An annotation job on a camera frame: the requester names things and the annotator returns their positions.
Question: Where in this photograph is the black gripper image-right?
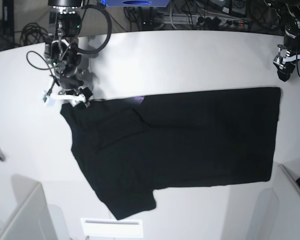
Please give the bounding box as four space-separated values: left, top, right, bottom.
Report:
273 44 300 82

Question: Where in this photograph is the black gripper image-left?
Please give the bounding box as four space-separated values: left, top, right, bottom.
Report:
54 68 93 109

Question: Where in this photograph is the black T-shirt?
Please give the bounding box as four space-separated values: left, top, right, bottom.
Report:
60 87 282 220

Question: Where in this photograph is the blue box at top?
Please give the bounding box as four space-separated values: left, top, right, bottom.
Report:
100 0 170 8

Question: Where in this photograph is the white bin left front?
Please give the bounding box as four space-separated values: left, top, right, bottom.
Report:
0 174 71 240

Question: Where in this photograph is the white bin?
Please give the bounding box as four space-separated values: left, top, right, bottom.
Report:
246 164 300 240
0 174 71 240

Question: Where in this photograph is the white bin right front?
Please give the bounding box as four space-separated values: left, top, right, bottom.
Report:
246 164 300 240

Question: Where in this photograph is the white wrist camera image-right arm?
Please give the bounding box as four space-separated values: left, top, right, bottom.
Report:
273 44 300 65

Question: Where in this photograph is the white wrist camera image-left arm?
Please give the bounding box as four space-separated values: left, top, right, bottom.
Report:
42 87 89 107

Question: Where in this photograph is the coiled black cable bundle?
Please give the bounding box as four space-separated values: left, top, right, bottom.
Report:
19 22 52 46

